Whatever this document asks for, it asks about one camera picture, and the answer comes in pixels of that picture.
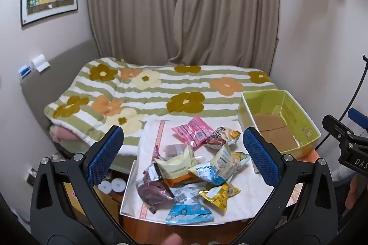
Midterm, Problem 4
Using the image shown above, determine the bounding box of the brown yellow snack bag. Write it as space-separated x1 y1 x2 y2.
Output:
203 127 241 150

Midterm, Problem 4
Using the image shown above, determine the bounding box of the beige curtain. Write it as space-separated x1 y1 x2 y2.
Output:
87 0 279 72

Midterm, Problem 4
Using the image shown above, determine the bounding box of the right hand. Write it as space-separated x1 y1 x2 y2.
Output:
345 174 367 210

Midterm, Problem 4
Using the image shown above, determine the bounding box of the grey headboard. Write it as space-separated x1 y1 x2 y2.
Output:
19 39 102 131

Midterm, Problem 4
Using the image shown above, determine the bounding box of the maroon snack bag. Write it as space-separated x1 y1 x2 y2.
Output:
135 162 174 214

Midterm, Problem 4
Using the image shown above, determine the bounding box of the green cardboard box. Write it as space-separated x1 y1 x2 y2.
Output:
238 89 321 159

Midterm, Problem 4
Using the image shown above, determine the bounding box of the white paper roll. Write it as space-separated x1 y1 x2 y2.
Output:
97 180 112 195
111 178 127 193

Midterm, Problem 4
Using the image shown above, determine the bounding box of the white tissue roll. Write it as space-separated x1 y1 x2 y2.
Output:
31 54 51 73

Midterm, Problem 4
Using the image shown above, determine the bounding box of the floral striped blanket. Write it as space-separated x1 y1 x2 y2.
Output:
44 58 274 156

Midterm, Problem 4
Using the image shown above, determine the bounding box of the cream orange snack bag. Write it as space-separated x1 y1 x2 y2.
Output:
154 146 200 187

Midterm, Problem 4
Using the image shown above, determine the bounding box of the pale blue chips bag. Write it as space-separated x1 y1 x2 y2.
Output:
190 145 250 186

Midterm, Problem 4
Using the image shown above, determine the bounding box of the white pink table cloth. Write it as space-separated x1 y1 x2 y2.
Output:
120 120 273 226

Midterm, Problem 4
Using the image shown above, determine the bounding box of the brown wafer white packet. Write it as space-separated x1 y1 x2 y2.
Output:
164 144 187 160

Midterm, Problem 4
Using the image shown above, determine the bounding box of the blue white snack bag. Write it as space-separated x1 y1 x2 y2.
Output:
165 203 215 225
170 184 204 205

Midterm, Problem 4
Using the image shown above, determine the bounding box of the left hand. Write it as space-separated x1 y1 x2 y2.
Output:
161 233 183 245

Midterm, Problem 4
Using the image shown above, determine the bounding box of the pink snack bag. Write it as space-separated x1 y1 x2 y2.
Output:
172 116 214 151

